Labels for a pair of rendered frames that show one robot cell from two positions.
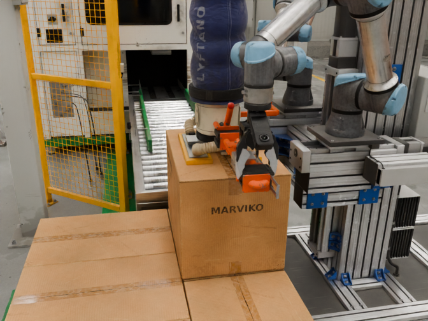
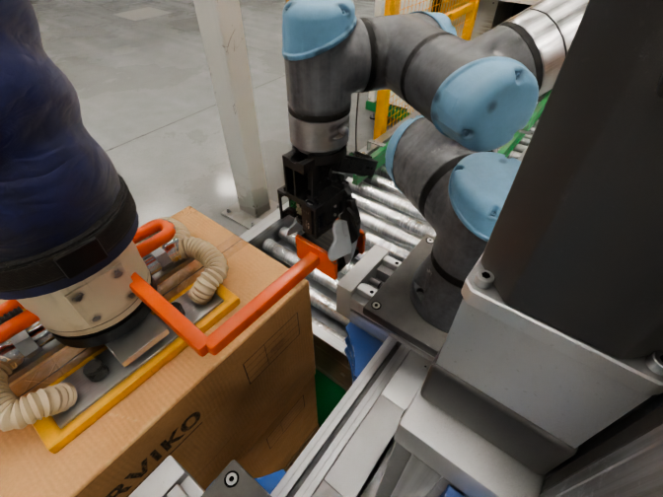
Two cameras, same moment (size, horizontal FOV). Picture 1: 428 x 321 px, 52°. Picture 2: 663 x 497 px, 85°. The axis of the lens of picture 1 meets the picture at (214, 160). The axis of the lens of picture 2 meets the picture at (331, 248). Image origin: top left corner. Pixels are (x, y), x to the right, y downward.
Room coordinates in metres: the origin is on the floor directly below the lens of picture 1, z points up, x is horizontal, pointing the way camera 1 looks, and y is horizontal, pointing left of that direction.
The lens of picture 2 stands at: (1.74, -0.56, 1.51)
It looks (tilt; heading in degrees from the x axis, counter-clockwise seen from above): 45 degrees down; 49
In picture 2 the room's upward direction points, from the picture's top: straight up
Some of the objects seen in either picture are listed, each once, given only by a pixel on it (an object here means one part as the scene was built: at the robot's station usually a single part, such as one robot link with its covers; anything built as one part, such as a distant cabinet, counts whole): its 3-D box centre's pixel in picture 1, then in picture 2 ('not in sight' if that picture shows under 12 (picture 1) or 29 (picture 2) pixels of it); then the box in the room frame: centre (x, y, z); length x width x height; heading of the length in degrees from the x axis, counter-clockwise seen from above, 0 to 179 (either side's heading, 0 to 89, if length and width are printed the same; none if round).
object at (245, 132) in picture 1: (255, 124); not in sight; (1.13, -0.11, 1.22); 0.09 x 0.08 x 0.12; 9
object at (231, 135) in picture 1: (229, 137); not in sight; (1.45, -0.05, 1.08); 0.10 x 0.08 x 0.06; 100
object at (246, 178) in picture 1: (252, 177); not in sight; (1.10, -0.11, 1.08); 0.08 x 0.07 x 0.05; 10
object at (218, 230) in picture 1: (220, 193); (155, 378); (1.69, -0.03, 0.75); 0.60 x 0.40 x 0.40; 10
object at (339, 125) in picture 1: (346, 120); not in sight; (1.65, -0.51, 1.09); 0.15 x 0.15 x 0.10
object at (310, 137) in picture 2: not in sight; (321, 127); (2.01, -0.23, 1.30); 0.08 x 0.08 x 0.05
